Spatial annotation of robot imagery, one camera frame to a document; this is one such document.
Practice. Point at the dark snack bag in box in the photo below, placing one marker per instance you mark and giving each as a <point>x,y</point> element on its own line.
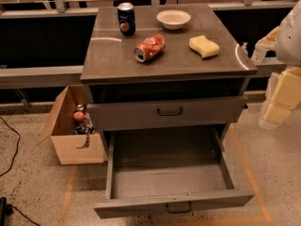
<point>85,127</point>

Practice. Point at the open grey bottom drawer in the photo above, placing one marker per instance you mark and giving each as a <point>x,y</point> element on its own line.
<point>169,171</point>

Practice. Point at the white bowl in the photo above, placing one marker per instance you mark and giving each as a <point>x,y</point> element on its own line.
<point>173,19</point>

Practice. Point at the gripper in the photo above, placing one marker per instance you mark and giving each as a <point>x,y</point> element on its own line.
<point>290,40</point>

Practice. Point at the blue pepsi can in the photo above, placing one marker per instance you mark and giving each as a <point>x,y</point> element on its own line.
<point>126,15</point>

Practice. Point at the grey drawer cabinet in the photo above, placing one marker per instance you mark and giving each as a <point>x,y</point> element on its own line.
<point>112,74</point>

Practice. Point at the red apple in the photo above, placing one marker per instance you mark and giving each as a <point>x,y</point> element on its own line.
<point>78,116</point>

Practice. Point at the crushed red soda can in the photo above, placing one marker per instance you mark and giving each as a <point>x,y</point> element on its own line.
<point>150,47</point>

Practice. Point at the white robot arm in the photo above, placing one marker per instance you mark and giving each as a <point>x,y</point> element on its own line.
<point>285,40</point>

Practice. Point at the grey middle drawer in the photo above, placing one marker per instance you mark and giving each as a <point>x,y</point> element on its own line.
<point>160,114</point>

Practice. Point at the yellow sponge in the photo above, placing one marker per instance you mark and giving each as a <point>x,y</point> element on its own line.
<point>203,46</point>

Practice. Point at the cardboard box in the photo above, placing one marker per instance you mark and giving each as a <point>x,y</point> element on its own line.
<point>60,126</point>

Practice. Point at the black device on floor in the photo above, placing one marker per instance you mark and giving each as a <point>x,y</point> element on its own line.
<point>5,210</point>

